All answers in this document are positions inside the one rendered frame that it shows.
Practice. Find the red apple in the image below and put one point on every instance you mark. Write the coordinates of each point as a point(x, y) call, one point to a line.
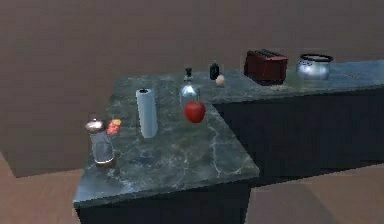
point(195, 112)

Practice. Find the small black shaker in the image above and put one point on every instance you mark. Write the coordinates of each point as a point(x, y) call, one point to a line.
point(214, 71)

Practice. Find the dark red toaster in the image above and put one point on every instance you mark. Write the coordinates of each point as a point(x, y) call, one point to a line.
point(265, 67)

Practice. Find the beige egg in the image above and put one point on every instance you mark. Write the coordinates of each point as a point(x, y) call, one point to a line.
point(220, 80)

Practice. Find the orange red card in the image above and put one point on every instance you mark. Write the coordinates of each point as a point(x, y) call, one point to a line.
point(114, 126)

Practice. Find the clear soap dispenser bottle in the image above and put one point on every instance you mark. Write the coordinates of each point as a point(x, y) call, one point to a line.
point(189, 90)

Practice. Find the glass pepper mill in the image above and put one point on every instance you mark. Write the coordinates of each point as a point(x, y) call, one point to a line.
point(101, 143)

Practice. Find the silver metal pot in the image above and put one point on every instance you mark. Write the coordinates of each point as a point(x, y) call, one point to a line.
point(314, 67)

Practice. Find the dark marble kitchen counter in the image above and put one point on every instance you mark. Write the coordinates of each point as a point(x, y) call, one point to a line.
point(186, 156)

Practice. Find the white paper towel roll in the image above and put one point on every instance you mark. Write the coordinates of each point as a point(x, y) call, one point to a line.
point(147, 113)

